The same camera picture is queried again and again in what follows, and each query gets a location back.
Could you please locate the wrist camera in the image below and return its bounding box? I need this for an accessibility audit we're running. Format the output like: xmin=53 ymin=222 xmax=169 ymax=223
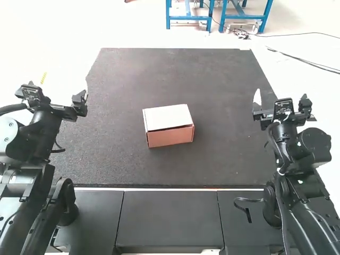
xmin=274 ymin=97 xmax=296 ymax=117
xmin=20 ymin=84 xmax=45 ymax=104

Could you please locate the long black cable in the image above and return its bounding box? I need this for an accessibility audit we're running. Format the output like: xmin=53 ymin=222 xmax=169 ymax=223
xmin=265 ymin=45 xmax=340 ymax=74
xmin=254 ymin=31 xmax=340 ymax=40

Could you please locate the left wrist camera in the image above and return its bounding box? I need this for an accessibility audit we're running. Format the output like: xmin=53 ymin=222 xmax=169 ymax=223
xmin=20 ymin=84 xmax=45 ymax=104

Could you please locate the black mat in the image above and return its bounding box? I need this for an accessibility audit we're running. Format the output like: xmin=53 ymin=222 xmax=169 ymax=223
xmin=48 ymin=47 xmax=280 ymax=189

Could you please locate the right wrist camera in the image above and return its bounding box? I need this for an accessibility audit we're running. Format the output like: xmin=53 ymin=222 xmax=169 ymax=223
xmin=274 ymin=97 xmax=296 ymax=117

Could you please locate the cardboard box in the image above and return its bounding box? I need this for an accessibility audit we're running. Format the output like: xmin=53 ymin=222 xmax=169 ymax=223
xmin=142 ymin=103 xmax=196 ymax=149

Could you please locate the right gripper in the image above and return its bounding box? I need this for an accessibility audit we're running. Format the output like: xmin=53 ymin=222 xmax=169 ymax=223
xmin=251 ymin=88 xmax=316 ymax=131

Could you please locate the blue metal frame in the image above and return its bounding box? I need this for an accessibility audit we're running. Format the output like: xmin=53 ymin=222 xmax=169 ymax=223
xmin=165 ymin=0 xmax=214 ymax=33
xmin=219 ymin=0 xmax=274 ymax=34

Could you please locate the dark base panel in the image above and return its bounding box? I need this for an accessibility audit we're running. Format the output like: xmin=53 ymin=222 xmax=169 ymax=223
xmin=217 ymin=189 xmax=336 ymax=249
xmin=53 ymin=189 xmax=125 ymax=252
xmin=115 ymin=189 xmax=225 ymax=248

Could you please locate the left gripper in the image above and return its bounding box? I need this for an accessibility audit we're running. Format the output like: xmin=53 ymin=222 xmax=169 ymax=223
xmin=14 ymin=80 xmax=89 ymax=123

